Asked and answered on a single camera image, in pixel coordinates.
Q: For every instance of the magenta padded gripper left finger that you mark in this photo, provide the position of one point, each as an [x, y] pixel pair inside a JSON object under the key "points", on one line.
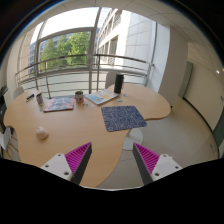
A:
{"points": [[70, 166]]}

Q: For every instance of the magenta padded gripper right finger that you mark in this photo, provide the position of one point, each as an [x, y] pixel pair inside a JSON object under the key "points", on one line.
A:
{"points": [[153, 166]]}

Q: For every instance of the white computer mouse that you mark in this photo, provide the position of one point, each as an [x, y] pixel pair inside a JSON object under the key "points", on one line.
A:
{"points": [[42, 133]]}

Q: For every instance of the dark blue patterned mouse pad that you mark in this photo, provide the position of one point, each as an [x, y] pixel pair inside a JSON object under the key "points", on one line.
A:
{"points": [[118, 118]]}

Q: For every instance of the pink patterned magazine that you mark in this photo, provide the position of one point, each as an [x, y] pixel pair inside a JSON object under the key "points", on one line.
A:
{"points": [[59, 104]]}

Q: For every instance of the patterned ceramic mug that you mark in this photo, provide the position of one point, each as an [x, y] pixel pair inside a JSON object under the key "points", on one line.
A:
{"points": [[79, 96]]}

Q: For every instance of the white chair at left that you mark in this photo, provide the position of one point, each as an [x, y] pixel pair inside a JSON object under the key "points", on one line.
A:
{"points": [[5, 139]]}

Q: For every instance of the small printed can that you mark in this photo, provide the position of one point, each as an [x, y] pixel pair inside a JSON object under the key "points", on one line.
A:
{"points": [[39, 99]]}

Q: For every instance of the light blue open book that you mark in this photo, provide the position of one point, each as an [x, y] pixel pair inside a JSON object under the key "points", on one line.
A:
{"points": [[102, 96]]}

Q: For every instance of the black marker pen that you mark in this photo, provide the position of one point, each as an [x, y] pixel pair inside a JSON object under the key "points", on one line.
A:
{"points": [[30, 97]]}

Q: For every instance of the black cylindrical speaker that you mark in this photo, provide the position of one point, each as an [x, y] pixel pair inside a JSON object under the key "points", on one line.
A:
{"points": [[118, 83]]}

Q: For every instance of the metal balcony railing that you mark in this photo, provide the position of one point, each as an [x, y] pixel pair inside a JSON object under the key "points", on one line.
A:
{"points": [[53, 78]]}

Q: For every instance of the white chair behind table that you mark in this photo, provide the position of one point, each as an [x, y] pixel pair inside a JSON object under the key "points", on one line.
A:
{"points": [[110, 78]]}

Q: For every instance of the white table pedestal base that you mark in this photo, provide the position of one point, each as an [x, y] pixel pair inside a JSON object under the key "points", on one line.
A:
{"points": [[134, 136]]}

